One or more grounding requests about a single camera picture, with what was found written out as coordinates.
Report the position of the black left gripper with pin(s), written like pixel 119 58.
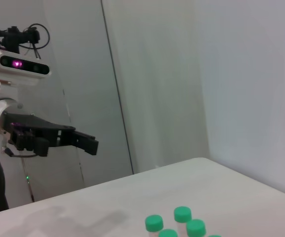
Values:
pixel 46 128

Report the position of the clear tube green cap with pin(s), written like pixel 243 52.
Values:
pixel 168 233

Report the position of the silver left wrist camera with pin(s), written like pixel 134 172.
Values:
pixel 21 65

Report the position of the black camera rig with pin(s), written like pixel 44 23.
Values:
pixel 14 37

